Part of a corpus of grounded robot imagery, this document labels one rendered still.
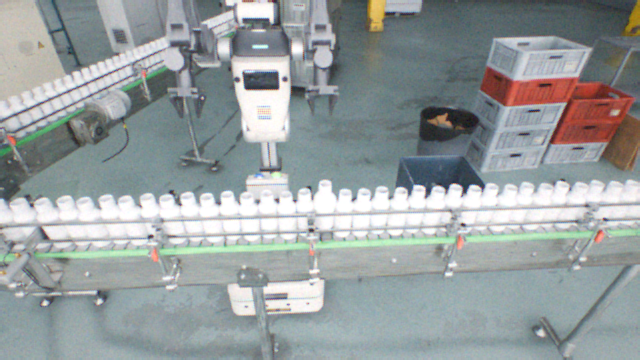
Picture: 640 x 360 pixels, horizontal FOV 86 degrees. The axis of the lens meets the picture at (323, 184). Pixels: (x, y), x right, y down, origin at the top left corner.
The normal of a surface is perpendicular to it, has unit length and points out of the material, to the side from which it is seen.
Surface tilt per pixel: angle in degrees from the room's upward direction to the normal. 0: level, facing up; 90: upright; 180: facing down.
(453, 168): 90
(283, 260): 90
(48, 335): 0
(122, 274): 90
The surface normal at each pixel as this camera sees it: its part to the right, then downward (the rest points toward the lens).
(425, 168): 0.07, 0.59
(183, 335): 0.02, -0.80
